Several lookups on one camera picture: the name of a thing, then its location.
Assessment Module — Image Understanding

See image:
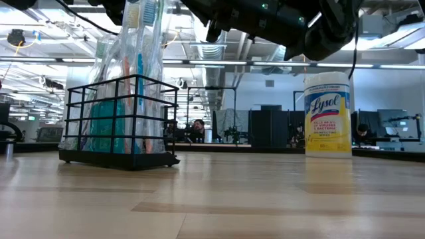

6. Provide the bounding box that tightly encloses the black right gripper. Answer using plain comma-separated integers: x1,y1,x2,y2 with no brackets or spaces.
181,0,266,43

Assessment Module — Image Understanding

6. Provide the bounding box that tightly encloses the blue toothbrush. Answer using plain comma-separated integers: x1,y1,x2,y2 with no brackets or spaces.
135,0,159,154

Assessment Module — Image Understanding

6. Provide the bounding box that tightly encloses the monitor on arm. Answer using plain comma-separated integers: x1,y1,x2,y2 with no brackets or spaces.
377,108,423,140

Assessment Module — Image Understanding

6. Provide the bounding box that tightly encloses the person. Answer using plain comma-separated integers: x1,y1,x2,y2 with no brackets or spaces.
187,118,209,144
353,123,373,145

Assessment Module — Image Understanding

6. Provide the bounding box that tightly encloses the black partition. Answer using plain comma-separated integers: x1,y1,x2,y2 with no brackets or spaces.
248,109,306,149

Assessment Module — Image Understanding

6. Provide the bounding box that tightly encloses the Lysol wipes canister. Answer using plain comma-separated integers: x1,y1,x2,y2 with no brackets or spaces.
303,71,353,159

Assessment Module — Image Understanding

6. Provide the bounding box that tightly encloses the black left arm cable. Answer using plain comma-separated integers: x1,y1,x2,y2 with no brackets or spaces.
54,0,120,37

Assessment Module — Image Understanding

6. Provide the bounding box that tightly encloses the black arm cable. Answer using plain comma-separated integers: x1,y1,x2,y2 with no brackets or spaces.
347,13,361,80
54,0,120,37

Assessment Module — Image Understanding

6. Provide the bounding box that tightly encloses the spiral ventilation duct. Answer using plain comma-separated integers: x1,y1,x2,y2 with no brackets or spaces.
194,33,226,110

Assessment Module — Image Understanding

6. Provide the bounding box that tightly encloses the black ceiling camera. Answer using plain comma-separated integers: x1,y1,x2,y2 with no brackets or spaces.
6,29,27,47

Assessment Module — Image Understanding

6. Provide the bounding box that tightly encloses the black wire caddy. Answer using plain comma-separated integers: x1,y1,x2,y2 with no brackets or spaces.
58,74,181,172

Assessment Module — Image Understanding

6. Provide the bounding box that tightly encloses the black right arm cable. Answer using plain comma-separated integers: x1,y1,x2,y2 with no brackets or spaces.
347,13,361,80

